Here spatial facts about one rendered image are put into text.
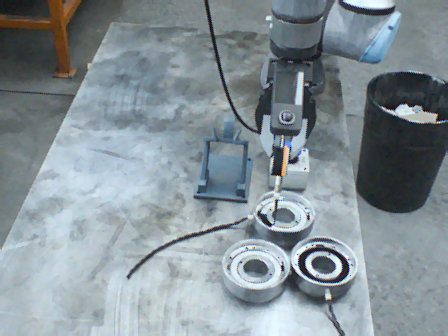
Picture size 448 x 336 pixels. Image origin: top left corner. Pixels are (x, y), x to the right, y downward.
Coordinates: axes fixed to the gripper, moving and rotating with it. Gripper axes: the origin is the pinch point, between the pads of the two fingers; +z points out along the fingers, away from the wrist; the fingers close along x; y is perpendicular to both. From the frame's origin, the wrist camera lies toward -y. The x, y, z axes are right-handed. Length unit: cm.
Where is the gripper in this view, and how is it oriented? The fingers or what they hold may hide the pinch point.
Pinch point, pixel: (281, 154)
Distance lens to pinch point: 105.7
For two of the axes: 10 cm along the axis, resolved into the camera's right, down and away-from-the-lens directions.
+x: -9.9, -1.0, 0.7
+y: 1.2, -6.2, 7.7
